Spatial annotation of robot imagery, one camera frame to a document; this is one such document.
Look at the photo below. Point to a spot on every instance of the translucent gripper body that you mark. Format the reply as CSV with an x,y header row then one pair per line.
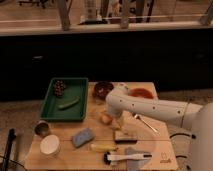
x,y
117,123

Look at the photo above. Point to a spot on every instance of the orange-red apple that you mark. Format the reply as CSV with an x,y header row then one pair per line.
x,y
106,119

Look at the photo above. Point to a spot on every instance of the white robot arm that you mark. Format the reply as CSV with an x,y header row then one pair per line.
x,y
198,119

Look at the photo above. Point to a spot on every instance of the white paper cup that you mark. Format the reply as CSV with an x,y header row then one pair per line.
x,y
50,145

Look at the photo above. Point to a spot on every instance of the small metal cup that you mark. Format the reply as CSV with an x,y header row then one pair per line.
x,y
42,129

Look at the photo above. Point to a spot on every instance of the silver fork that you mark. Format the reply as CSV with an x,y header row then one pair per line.
x,y
137,117

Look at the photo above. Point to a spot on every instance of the yellow banana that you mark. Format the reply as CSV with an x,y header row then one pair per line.
x,y
103,148

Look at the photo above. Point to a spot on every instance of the orange bowl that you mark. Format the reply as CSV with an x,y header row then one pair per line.
x,y
141,92

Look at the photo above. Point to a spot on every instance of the dark brown bowl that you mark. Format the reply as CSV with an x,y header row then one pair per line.
x,y
101,89

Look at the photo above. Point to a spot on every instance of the blue sponge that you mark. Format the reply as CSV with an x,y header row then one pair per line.
x,y
82,137

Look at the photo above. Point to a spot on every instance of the green plastic tray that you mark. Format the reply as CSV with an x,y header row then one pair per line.
x,y
75,87

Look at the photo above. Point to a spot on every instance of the green cucumber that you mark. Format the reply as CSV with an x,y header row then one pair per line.
x,y
68,104

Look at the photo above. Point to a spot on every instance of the dark grape bunch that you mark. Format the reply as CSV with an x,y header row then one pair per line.
x,y
58,88

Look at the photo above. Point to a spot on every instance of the black stand pole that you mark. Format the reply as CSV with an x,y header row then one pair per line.
x,y
6,156

